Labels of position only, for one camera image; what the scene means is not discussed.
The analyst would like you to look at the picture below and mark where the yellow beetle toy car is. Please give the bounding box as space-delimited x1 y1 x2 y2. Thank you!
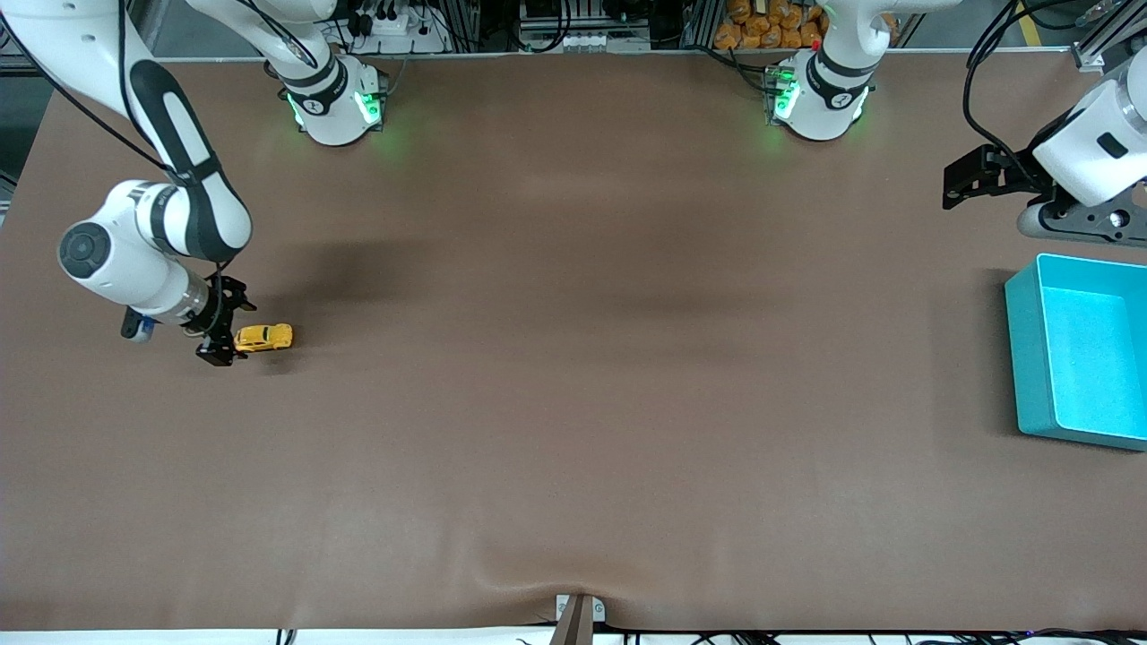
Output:
234 323 294 353

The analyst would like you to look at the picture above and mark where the teal plastic bin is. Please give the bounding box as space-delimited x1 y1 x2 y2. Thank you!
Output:
1004 253 1147 452

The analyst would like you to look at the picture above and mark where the orange object pile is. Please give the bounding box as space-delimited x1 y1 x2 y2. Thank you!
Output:
714 0 900 51

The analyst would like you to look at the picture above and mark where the white power strip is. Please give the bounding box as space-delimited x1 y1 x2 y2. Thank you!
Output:
345 0 452 55

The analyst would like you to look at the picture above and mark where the brown table mat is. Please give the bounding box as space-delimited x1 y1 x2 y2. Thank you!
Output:
0 49 1147 633

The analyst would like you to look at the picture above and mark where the white terminal block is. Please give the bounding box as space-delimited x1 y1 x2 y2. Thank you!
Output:
520 31 652 55

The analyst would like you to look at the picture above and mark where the black electronics box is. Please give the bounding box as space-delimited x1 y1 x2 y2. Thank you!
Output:
518 0 574 30

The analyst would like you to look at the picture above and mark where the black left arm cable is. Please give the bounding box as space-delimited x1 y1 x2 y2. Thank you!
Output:
962 0 1108 194

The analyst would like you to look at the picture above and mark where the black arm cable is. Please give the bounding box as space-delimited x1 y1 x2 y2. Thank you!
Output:
962 0 1108 194
0 0 236 288

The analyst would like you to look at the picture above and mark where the aluminium frame rail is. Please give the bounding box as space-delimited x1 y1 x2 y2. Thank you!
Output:
1071 0 1147 74

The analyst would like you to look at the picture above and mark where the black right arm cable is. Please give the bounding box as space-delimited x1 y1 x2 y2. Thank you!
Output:
0 0 236 288

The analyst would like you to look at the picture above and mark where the aluminium profile post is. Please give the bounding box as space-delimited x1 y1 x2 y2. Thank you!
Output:
681 0 722 50
448 0 485 53

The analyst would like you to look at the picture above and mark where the metal table clamp bracket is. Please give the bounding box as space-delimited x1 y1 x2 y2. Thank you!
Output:
550 593 607 645

